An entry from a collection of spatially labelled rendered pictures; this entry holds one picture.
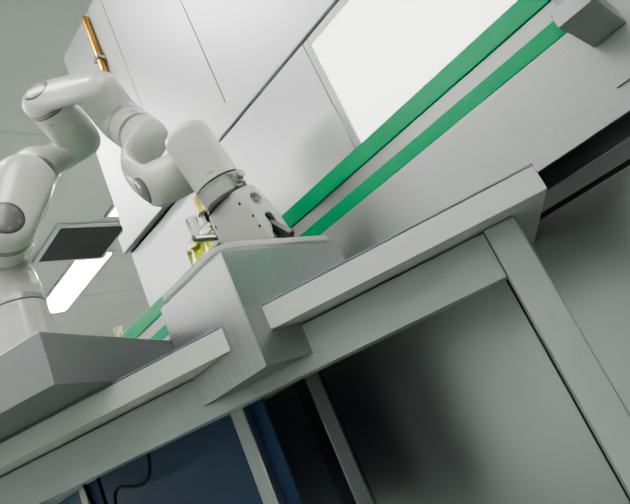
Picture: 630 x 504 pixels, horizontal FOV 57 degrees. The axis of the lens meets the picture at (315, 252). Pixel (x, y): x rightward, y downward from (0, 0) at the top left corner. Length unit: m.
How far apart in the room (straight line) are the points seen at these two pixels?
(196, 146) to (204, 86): 0.72
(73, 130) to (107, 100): 0.12
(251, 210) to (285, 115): 0.49
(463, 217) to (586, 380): 0.22
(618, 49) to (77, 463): 0.87
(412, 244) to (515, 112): 0.23
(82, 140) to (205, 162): 0.42
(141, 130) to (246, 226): 0.31
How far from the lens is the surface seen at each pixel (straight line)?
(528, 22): 0.84
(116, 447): 0.89
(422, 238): 0.68
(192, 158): 0.89
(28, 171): 1.10
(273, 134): 1.33
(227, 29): 1.55
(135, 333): 1.35
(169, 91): 1.73
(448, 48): 1.08
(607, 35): 0.76
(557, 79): 0.78
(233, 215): 0.87
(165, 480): 1.37
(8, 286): 1.06
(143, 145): 1.08
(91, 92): 1.14
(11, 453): 0.94
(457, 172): 0.83
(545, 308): 0.71
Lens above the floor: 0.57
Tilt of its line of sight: 17 degrees up
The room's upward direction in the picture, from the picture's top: 24 degrees counter-clockwise
